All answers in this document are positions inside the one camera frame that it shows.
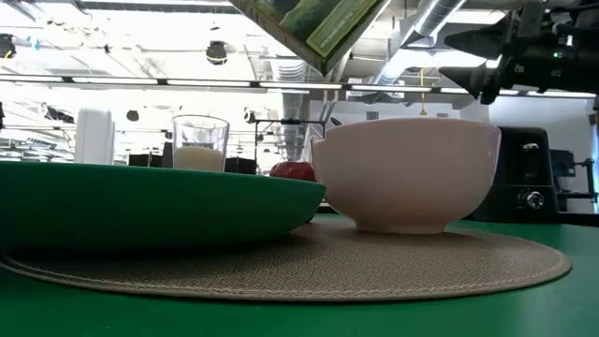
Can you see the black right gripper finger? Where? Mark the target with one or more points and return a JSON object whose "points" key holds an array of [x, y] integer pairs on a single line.
{"points": [[486, 42], [482, 79]]}

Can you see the green cereal box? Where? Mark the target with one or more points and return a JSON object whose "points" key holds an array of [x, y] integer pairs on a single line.
{"points": [[327, 28]]}

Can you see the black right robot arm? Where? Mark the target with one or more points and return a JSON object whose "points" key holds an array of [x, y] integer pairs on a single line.
{"points": [[590, 65]]}

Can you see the black toaster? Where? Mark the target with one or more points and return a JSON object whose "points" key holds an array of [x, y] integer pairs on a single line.
{"points": [[519, 178]]}

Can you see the white bowl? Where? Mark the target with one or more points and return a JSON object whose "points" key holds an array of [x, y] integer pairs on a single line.
{"points": [[407, 173]]}

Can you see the red apple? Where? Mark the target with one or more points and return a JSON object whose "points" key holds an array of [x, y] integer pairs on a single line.
{"points": [[292, 171]]}

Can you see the round beige woven placemat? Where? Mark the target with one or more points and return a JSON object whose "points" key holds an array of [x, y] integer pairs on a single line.
{"points": [[374, 267]]}

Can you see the black box behind table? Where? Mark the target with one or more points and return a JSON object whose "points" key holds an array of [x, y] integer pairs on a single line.
{"points": [[239, 165]]}

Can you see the black ceiling lamp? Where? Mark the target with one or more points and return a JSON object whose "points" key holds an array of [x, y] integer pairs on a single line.
{"points": [[216, 52]]}

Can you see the long ceiling light strip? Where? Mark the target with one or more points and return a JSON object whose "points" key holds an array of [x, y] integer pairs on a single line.
{"points": [[210, 83]]}

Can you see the clear glass with milk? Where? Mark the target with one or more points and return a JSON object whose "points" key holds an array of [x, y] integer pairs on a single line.
{"points": [[201, 133]]}

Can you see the white milk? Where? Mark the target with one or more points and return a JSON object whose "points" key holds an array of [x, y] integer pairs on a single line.
{"points": [[199, 159]]}

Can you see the green plate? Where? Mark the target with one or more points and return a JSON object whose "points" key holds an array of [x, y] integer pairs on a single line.
{"points": [[140, 206]]}

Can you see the silver ventilation duct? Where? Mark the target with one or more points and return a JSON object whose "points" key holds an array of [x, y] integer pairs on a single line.
{"points": [[292, 112]]}

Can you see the black frame stand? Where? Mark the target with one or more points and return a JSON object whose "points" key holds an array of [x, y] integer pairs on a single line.
{"points": [[290, 122]]}

